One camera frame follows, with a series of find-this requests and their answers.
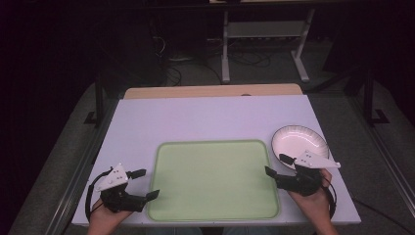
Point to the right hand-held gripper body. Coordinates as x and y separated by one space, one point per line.
303 182

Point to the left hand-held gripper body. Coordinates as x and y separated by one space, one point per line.
112 182

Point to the white plate with dark rim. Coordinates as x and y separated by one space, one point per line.
297 142

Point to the person's right hand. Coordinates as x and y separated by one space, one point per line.
314 205

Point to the person's left hand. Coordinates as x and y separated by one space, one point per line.
104 217

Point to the light green tray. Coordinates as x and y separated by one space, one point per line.
212 179

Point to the wooden table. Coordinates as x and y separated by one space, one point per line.
212 91

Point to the black metal stand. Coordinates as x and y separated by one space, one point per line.
370 98

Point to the aluminium rail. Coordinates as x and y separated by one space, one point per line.
71 182
388 156

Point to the white metal desk frame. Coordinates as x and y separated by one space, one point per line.
261 31

